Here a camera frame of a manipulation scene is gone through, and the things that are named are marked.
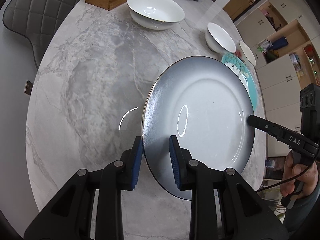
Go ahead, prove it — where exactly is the floral patterned small bowl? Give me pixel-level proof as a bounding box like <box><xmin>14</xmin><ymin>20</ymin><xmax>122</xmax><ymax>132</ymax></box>
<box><xmin>235</xmin><ymin>41</ymin><xmax>257</xmax><ymax>67</ymax></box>

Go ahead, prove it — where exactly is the medium white bowl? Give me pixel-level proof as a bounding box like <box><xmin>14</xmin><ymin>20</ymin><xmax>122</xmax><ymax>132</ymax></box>
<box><xmin>205</xmin><ymin>22</ymin><xmax>236</xmax><ymax>54</ymax></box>

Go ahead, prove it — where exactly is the grey rimmed plate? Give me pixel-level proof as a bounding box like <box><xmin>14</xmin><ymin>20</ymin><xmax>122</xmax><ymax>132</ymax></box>
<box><xmin>142</xmin><ymin>56</ymin><xmax>254</xmax><ymax>200</ymax></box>

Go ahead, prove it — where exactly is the person's right hand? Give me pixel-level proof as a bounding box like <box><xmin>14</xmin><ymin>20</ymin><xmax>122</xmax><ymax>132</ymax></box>
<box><xmin>280</xmin><ymin>151</ymin><xmax>320</xmax><ymax>198</ymax></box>

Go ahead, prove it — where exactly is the large white bowl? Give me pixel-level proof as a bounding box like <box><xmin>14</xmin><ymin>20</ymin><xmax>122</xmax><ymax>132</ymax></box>
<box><xmin>126</xmin><ymin>0</ymin><xmax>185</xmax><ymax>31</ymax></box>

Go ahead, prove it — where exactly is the teal floral plate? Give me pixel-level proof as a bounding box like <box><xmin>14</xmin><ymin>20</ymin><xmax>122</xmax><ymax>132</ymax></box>
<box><xmin>221</xmin><ymin>53</ymin><xmax>258</xmax><ymax>110</ymax></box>

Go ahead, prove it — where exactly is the white wall cabinet unit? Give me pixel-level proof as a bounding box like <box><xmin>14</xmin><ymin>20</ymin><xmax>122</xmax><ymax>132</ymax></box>
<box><xmin>236</xmin><ymin>1</ymin><xmax>319</xmax><ymax>132</ymax></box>

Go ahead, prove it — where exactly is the wall socket plate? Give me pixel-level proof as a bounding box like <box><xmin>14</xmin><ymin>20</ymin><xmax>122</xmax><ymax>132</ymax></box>
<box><xmin>24</xmin><ymin>80</ymin><xmax>34</xmax><ymax>96</ymax></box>

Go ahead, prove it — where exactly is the grey quilted chair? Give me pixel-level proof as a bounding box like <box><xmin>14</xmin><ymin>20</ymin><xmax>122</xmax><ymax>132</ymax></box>
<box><xmin>3</xmin><ymin>0</ymin><xmax>80</xmax><ymax>68</ymax></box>

